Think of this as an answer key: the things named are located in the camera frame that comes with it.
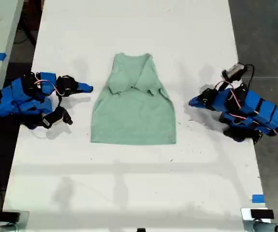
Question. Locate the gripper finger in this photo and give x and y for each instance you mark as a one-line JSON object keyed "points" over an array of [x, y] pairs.
{"points": [[80, 90], [199, 104], [200, 97], [80, 85]]}

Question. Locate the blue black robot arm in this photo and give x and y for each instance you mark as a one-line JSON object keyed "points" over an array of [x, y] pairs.
{"points": [[20, 96], [262, 108]]}

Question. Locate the pale green T-shirt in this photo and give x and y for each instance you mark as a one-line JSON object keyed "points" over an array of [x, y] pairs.
{"points": [[134, 116]]}

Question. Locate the short blue tape strip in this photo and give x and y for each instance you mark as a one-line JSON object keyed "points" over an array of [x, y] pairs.
{"points": [[258, 198]]}

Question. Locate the white box with black panel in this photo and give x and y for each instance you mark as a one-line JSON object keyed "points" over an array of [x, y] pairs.
{"points": [[262, 213]]}

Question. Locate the grey tube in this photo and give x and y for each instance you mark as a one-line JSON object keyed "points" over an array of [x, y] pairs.
{"points": [[264, 227]]}

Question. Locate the small black box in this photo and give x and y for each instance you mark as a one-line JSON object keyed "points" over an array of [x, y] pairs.
{"points": [[141, 230]]}

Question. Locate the clear box with black insert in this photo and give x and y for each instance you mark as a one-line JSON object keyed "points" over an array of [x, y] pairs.
{"points": [[11, 216]]}

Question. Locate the short black camera stalk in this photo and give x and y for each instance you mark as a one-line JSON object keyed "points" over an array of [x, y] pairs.
{"points": [[61, 102], [222, 84]]}

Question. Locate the black camera box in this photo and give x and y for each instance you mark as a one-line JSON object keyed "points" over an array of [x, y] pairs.
{"points": [[234, 71], [54, 119]]}

